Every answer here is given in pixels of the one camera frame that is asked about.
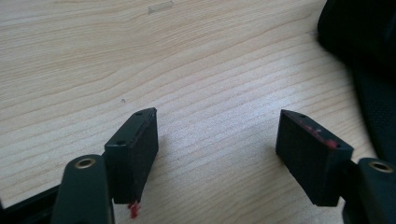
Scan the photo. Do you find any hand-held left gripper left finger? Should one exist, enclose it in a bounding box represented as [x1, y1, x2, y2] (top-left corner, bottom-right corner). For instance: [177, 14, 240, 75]
[104, 106, 160, 219]

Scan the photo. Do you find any dark cloth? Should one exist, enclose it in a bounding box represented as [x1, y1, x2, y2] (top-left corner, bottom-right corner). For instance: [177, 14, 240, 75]
[317, 0, 396, 163]

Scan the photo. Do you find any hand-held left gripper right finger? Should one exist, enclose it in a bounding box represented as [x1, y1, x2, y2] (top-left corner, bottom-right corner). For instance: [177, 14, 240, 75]
[275, 108, 355, 208]

